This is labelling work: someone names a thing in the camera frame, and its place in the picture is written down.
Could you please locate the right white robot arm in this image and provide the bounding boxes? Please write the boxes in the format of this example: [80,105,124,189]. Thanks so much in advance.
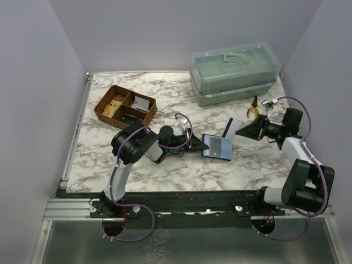
[235,108,335,216]

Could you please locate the aluminium frame rail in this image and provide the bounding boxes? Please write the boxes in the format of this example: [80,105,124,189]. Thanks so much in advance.
[59,73,94,189]

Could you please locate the green plastic storage box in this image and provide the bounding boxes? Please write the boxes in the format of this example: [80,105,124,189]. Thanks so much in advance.
[189,42,281,107]

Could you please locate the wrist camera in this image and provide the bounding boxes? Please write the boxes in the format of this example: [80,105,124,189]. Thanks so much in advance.
[261,98,278,118]
[177,116,189,133]

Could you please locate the yellow handled pliers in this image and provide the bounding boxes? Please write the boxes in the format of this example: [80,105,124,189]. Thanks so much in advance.
[246,96,259,119]

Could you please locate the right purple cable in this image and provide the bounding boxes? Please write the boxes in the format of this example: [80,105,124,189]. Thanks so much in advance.
[252,96,329,241]

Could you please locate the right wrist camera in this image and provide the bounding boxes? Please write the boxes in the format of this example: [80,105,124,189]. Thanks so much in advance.
[261,98,278,118]

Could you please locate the brown woven divided basket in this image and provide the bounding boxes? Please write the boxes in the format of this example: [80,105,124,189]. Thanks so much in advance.
[93,85,157,129]

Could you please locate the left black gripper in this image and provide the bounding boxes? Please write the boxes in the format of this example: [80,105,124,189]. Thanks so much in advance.
[165,128,208,153]

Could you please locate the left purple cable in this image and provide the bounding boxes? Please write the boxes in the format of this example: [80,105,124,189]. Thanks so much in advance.
[109,112,192,243]

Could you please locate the black metal base rail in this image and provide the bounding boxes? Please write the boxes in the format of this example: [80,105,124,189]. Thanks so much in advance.
[56,188,289,230]

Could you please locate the black leather card holder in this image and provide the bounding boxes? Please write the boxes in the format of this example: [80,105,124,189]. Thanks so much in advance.
[201,134,233,161]

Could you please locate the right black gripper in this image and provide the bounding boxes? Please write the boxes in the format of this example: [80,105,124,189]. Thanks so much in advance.
[236,114,284,141]

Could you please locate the black item in basket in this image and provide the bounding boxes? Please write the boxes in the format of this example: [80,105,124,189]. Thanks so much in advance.
[120,114,142,128]

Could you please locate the purple cable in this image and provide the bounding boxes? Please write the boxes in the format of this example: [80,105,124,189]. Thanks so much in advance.
[252,96,329,241]
[109,112,192,243]

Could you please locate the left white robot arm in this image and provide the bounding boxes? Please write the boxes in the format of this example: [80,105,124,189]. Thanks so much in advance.
[100,121,209,217]

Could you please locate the gold cards in basket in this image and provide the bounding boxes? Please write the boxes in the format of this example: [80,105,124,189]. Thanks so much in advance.
[102,100,122,118]

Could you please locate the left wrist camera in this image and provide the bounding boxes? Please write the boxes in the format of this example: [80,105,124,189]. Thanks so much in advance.
[177,116,189,133]

